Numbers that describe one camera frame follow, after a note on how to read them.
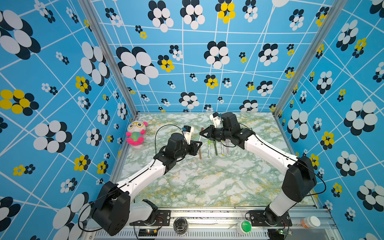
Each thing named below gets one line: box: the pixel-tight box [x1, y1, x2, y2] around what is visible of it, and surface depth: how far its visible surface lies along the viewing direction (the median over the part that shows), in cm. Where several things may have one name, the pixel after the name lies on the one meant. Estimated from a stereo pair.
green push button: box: [236, 220, 253, 235], surface depth 64 cm
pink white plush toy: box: [126, 120, 148, 146], surface depth 104 cm
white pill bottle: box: [301, 215, 321, 229], surface depth 68 cm
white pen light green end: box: [208, 140, 212, 158], surface depth 101 cm
